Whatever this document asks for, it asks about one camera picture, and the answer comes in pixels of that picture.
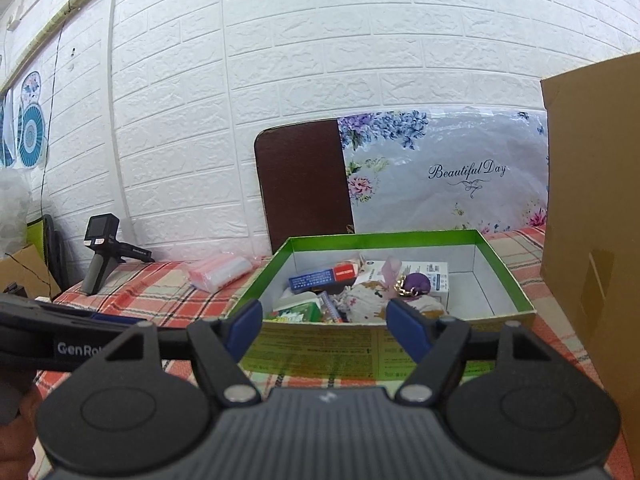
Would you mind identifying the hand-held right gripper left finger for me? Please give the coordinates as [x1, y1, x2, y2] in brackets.
[102, 299, 264, 407]

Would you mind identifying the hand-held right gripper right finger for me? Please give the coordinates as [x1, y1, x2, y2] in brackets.
[386, 297, 538, 407]

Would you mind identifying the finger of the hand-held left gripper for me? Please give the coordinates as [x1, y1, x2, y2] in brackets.
[0, 294, 146, 333]

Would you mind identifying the green cardboard box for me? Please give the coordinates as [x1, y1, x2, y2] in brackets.
[235, 229, 538, 381]

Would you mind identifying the white floral cloth pouch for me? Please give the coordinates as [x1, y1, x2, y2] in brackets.
[335, 282, 448, 323]

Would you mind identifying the checked tablecloth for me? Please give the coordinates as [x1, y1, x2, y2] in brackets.
[32, 225, 640, 480]

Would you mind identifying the white carton with blue print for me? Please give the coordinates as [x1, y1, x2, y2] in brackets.
[400, 260, 450, 308]

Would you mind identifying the clear zip bag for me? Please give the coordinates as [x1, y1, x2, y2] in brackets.
[187, 255, 253, 292]

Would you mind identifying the white box with round logo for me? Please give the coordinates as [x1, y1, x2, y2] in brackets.
[357, 259, 401, 286]

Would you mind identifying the open brown cardboard box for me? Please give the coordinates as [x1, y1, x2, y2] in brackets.
[0, 244, 62, 306]

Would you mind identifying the spare black hand-held gripper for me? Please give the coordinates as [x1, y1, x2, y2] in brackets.
[80, 214, 153, 296]

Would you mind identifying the lime green panel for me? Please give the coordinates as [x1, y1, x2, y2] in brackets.
[27, 220, 47, 266]

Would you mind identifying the dark red garment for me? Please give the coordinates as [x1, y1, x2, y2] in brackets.
[0, 410, 48, 480]

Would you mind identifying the floral printed board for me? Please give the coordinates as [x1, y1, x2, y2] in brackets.
[337, 109, 551, 235]

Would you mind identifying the white plastic bag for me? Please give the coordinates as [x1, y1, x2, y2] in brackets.
[0, 167, 33, 256]

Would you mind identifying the dark brown board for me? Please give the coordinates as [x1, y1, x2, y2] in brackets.
[253, 119, 357, 256]

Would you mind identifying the large brown cardboard box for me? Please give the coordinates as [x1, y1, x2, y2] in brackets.
[539, 52, 640, 431]

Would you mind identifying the white round painted fan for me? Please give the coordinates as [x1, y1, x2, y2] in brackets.
[20, 71, 43, 106]

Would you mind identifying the purple pompom keychain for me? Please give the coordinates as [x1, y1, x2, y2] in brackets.
[395, 271, 433, 301]

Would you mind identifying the black round frame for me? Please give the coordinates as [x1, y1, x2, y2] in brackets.
[42, 214, 66, 291]

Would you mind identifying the blue pleated wall fan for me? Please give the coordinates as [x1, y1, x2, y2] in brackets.
[17, 106, 51, 168]

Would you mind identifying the blue patterned wall fan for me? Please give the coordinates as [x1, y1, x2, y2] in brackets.
[0, 95, 16, 167]

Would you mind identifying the thin black wall cable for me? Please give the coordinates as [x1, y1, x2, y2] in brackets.
[37, 25, 66, 216]

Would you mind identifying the pale wall trim strip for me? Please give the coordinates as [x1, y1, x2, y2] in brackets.
[0, 0, 146, 96]

